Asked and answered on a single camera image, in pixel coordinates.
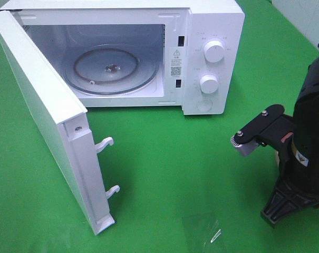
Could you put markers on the white microwave door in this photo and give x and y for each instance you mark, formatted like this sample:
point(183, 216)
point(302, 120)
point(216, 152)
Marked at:
point(61, 119)

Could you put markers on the white round door button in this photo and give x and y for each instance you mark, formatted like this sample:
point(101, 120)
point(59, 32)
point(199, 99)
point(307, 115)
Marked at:
point(204, 105)

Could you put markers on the green table mat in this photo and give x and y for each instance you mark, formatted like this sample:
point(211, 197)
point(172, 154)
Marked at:
point(180, 176)

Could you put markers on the white microwave oven body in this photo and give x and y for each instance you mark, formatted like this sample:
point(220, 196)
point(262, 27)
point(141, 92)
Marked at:
point(63, 28)

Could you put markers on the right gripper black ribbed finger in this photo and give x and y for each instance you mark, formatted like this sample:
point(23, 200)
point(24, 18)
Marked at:
point(282, 202)

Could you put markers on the right gripper silver-padded finger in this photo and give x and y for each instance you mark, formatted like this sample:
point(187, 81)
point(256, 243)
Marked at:
point(245, 140)

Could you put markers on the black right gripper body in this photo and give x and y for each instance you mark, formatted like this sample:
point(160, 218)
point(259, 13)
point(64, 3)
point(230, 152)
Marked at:
point(296, 139)

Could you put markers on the upper white round knob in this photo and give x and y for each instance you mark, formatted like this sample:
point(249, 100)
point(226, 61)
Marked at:
point(214, 51)

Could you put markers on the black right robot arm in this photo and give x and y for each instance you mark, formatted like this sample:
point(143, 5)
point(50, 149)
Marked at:
point(308, 98)

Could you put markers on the white round knob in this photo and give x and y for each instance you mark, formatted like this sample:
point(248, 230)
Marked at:
point(214, 51)
point(209, 84)

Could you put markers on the lower white round knob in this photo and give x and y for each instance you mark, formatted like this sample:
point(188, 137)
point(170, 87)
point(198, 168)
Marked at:
point(209, 84)

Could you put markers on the glass microwave turntable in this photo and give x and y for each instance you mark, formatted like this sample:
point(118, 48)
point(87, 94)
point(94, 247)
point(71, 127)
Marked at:
point(113, 69)

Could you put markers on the white warning label sticker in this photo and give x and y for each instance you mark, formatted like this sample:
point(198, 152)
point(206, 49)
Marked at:
point(176, 61)

